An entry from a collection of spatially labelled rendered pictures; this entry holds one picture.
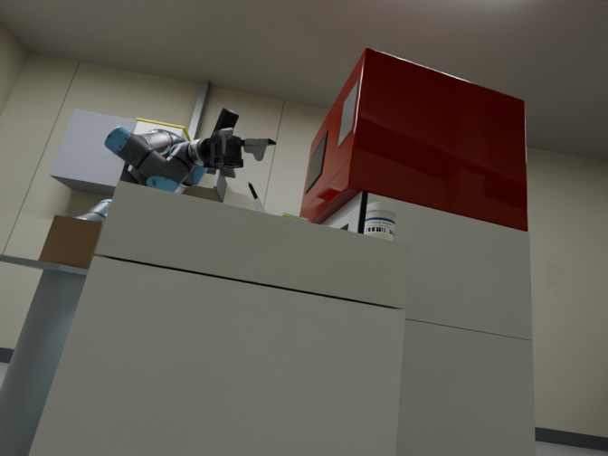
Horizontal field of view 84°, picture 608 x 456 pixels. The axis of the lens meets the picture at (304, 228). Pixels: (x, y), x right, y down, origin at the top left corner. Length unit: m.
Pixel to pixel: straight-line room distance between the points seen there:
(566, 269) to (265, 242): 4.37
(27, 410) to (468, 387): 1.41
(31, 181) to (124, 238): 3.85
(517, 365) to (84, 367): 1.27
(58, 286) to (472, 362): 1.43
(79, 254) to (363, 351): 1.08
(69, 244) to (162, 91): 3.24
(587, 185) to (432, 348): 4.38
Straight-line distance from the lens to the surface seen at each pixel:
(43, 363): 1.48
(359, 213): 1.16
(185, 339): 0.68
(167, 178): 1.03
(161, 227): 0.70
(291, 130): 4.09
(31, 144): 4.72
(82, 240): 1.47
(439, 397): 1.26
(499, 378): 1.39
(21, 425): 1.52
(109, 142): 1.07
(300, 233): 0.71
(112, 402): 0.71
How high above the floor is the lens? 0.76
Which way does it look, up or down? 15 degrees up
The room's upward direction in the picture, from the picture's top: 9 degrees clockwise
